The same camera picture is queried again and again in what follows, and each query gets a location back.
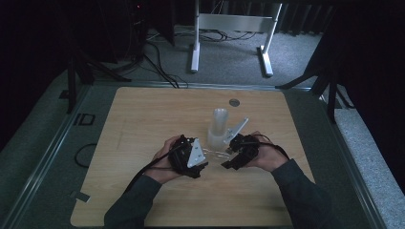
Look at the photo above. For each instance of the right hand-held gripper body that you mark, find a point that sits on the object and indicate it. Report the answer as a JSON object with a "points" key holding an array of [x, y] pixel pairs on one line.
{"points": [[245, 148]]}

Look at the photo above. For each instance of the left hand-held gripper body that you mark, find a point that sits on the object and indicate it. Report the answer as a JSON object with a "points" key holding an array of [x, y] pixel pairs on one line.
{"points": [[183, 156]]}

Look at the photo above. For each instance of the clear single plastic cup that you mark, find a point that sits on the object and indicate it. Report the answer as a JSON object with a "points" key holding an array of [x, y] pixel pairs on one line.
{"points": [[216, 154]]}

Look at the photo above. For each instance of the stack of translucent plastic cups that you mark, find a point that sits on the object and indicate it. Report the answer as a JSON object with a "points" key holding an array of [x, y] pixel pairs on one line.
{"points": [[218, 130]]}

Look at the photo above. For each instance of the person's left hand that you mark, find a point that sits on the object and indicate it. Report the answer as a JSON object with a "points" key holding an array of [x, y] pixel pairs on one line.
{"points": [[162, 168]]}

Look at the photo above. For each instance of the person's right hand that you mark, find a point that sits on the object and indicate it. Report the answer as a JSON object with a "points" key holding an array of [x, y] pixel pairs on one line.
{"points": [[269, 157]]}

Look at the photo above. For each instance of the round grey table grommet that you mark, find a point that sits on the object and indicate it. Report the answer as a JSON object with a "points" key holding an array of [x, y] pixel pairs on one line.
{"points": [[234, 102]]}

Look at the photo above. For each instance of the black tripod stand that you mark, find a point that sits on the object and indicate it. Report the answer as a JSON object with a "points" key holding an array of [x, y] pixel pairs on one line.
{"points": [[71, 82], [331, 92]]}

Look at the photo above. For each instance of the grey tape piece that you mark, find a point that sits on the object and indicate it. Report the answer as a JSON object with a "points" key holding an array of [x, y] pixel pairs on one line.
{"points": [[80, 196]]}

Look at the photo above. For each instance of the dark equipment rack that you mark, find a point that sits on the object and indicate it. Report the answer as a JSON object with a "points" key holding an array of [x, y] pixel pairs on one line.
{"points": [[140, 28]]}

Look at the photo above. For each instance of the metal frame rail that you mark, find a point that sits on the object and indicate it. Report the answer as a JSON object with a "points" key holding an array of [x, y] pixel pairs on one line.
{"points": [[41, 159], [353, 159]]}

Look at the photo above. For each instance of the white metal desk frame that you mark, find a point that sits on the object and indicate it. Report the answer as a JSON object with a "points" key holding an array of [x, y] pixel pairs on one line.
{"points": [[235, 22]]}

